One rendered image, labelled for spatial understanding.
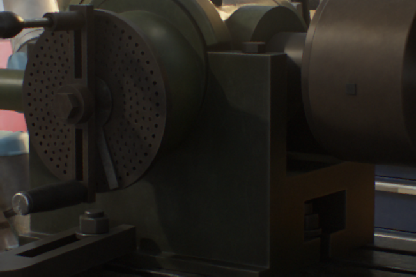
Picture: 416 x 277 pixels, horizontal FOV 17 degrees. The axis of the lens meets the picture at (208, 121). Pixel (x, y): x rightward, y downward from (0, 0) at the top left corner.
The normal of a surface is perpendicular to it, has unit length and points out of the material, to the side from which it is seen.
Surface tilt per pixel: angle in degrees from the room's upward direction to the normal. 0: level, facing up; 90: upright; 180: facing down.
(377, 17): 50
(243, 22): 42
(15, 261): 4
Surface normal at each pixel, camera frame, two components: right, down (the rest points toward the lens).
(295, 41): -0.32, -0.76
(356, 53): -0.54, -0.19
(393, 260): 0.00, -0.99
